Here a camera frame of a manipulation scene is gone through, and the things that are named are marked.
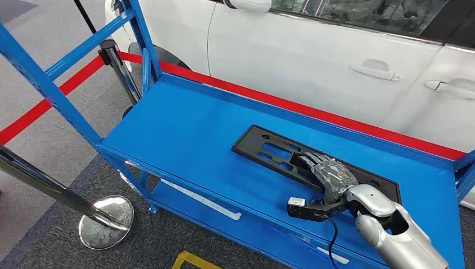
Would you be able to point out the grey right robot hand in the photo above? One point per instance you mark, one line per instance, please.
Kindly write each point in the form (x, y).
(334, 178)

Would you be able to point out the chrome stanchion post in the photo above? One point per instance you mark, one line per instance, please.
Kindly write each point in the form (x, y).
(107, 222)
(118, 70)

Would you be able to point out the white car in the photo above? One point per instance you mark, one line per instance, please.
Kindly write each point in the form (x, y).
(297, 55)

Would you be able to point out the black pole stand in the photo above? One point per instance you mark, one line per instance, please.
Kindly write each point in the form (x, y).
(84, 16)

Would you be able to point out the black plastic frame part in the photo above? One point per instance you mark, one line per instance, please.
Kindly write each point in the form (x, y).
(248, 146)

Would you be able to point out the blue metal shelf rack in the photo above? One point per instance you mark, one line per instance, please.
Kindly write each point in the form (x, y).
(185, 130)

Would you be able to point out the red barrier belt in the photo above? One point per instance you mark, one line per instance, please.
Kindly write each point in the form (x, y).
(297, 107)
(37, 111)

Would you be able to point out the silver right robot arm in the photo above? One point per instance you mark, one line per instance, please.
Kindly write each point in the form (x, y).
(400, 241)

